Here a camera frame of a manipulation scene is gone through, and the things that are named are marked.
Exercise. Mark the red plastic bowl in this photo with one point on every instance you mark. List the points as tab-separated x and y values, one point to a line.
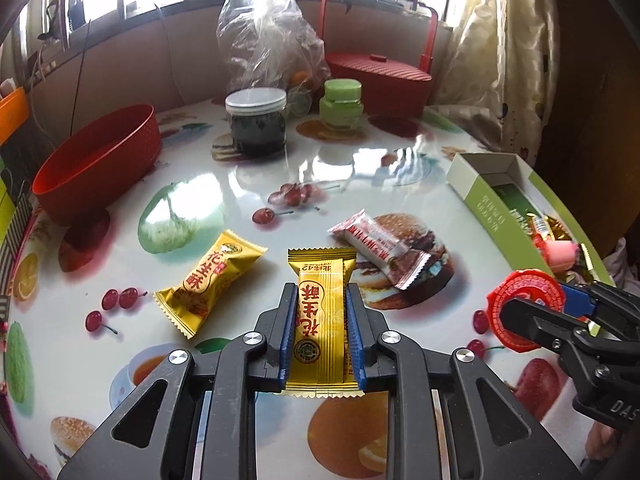
100	160

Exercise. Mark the yellow plain candy packet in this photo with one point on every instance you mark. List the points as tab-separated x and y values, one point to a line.
320	310

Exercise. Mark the clear jar with dark contents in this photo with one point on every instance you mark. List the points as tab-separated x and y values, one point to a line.
255	130

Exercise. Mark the printed plastic tablecloth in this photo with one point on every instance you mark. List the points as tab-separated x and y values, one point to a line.
200	185

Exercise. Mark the green white cardboard box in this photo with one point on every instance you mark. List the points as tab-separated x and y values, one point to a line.
480	190

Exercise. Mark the small dark object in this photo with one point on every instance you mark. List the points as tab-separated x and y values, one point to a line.
75	7

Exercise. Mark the yellow pictured candy packet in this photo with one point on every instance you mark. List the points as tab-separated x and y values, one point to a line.
210	280

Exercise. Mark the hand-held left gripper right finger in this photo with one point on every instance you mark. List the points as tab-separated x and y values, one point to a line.
356	335

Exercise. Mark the dark wooden furniture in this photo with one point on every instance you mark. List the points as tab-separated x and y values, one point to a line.
590	110

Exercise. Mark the yellow green box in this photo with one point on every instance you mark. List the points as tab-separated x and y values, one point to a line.
4	195

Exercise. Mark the striped black white cloth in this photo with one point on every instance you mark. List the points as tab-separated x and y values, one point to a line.
20	240

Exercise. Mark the clear plastic bag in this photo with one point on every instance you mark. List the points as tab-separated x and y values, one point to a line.
270	35

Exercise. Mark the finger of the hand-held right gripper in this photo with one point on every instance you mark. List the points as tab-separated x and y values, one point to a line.
535	322
577	300

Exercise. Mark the red lidded jelly cup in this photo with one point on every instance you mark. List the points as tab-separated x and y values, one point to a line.
525	282

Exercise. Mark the orange plastic container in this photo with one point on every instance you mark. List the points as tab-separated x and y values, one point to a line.
12	115

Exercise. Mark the cream patterned curtain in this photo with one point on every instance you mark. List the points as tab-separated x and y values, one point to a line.
500	60

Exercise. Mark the green jar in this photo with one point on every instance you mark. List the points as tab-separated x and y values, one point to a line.
340	107

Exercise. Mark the white red candy packet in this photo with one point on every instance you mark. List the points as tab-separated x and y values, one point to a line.
380	245

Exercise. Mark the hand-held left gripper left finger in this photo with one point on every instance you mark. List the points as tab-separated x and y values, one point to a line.
289	330

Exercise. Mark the pink jelly cup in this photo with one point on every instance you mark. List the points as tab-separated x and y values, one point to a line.
555	252

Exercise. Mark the long gold foil bar packet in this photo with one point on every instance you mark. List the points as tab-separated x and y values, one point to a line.
547	227

